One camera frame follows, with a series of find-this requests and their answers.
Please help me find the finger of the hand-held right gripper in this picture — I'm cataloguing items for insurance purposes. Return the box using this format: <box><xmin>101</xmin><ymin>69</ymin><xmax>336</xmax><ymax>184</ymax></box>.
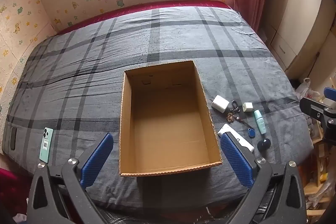
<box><xmin>323</xmin><ymin>86</ymin><xmax>336</xmax><ymax>101</ymax></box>
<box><xmin>300</xmin><ymin>97</ymin><xmax>336</xmax><ymax>146</ymax></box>

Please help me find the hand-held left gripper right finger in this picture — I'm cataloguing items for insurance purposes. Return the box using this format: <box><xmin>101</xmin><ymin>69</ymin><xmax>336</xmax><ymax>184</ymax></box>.
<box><xmin>220</xmin><ymin>132</ymin><xmax>307</xmax><ymax>224</ymax></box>

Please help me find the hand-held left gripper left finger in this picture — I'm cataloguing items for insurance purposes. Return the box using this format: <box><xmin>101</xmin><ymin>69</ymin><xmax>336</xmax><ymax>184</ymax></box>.
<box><xmin>26</xmin><ymin>133</ymin><xmax>114</xmax><ymax>224</ymax></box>

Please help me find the black round-top jar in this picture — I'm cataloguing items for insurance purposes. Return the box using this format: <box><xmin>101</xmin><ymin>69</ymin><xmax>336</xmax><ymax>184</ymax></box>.
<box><xmin>257</xmin><ymin>138</ymin><xmax>271</xmax><ymax>152</ymax></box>

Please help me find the white remote control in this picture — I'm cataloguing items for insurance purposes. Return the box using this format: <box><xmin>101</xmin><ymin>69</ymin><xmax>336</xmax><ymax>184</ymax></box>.
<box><xmin>217</xmin><ymin>123</ymin><xmax>255</xmax><ymax>153</ymax></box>

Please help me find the light green lotion bottle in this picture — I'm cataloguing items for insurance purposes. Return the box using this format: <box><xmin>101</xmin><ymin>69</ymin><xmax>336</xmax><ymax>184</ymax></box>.
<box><xmin>253</xmin><ymin>110</ymin><xmax>267</xmax><ymax>135</ymax></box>

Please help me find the beaded keychain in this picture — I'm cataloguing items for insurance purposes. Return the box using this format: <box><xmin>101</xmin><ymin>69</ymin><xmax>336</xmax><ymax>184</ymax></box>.
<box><xmin>226</xmin><ymin>100</ymin><xmax>255</xmax><ymax>130</ymax></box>

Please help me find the cardboard box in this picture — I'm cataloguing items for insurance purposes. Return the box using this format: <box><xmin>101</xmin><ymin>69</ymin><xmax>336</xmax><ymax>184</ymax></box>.
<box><xmin>119</xmin><ymin>60</ymin><xmax>223</xmax><ymax>177</ymax></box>

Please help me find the white plastic bag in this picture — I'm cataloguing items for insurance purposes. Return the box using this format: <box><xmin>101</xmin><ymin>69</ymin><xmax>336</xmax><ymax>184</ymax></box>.
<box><xmin>295</xmin><ymin>78</ymin><xmax>321</xmax><ymax>101</ymax></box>

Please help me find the green smartphone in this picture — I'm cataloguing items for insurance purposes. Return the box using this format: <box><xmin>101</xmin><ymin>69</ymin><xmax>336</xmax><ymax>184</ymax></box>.
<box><xmin>39</xmin><ymin>127</ymin><xmax>54</xmax><ymax>163</ymax></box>

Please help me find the large white charger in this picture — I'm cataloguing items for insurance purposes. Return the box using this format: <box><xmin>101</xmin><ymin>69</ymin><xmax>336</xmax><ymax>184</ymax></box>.
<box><xmin>211</xmin><ymin>95</ymin><xmax>229</xmax><ymax>113</ymax></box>

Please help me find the wooden shelf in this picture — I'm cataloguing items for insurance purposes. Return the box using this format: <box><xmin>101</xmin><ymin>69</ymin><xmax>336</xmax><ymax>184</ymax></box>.
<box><xmin>302</xmin><ymin>119</ymin><xmax>336</xmax><ymax>219</ymax></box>

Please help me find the beige wardrobe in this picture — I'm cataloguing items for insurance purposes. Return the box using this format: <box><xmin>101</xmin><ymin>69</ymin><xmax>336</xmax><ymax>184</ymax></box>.
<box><xmin>264</xmin><ymin>0</ymin><xmax>336</xmax><ymax>80</ymax></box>

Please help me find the black flat object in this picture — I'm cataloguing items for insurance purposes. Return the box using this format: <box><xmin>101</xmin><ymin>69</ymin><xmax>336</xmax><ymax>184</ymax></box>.
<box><xmin>10</xmin><ymin>127</ymin><xmax>17</xmax><ymax>151</ymax></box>

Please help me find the dark red cloth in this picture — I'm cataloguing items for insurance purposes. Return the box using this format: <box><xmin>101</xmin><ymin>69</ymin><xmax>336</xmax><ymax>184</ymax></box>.
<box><xmin>0</xmin><ymin>168</ymin><xmax>32</xmax><ymax>214</ymax></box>

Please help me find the grey plaid blanket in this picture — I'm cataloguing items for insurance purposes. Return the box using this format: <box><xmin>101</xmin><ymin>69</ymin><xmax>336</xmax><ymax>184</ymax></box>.
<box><xmin>1</xmin><ymin>6</ymin><xmax>314</xmax><ymax>214</ymax></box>

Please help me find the red bed sheet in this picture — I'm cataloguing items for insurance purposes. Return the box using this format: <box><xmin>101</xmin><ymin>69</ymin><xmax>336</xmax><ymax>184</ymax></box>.
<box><xmin>56</xmin><ymin>0</ymin><xmax>234</xmax><ymax>36</ymax></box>

